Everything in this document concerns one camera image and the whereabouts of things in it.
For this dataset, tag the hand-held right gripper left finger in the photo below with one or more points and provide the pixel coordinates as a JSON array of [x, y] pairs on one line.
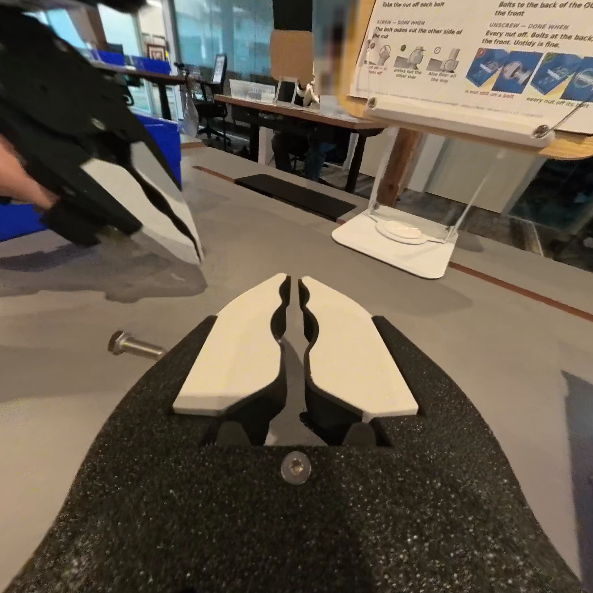
[[231, 361]]

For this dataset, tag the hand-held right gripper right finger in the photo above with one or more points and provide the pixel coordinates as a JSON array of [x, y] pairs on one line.
[[361, 366]]

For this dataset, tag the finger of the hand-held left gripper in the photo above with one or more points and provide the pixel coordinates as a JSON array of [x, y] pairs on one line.
[[166, 180], [129, 204]]

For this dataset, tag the large blue plastic bin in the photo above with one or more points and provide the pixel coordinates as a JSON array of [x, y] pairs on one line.
[[166, 139]]

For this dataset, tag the silver hex bolt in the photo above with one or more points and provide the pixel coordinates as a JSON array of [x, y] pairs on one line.
[[134, 345]]

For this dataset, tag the person's left hand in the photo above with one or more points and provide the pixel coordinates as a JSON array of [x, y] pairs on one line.
[[18, 180]]

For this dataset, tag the small blue bin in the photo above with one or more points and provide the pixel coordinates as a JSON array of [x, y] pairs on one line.
[[109, 58], [148, 65]]

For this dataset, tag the black office chair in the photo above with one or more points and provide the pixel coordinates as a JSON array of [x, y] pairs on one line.
[[208, 111]]

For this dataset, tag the long wooden workbench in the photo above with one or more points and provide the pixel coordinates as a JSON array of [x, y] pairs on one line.
[[153, 76]]

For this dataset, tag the white-based sign stand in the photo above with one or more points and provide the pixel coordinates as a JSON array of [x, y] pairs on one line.
[[394, 250]]

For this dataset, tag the clear plastic container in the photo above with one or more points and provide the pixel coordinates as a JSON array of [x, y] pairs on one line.
[[250, 90], [333, 105]]

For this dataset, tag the brown cardboard box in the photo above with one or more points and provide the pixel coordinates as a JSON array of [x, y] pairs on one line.
[[289, 55]]

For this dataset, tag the printed instruction sheet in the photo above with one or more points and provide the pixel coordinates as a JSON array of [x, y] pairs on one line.
[[463, 69]]

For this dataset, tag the framed wall picture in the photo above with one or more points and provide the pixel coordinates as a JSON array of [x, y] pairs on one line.
[[156, 51]]

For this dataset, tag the brown wooden post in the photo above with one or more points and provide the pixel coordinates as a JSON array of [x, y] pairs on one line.
[[398, 166]]

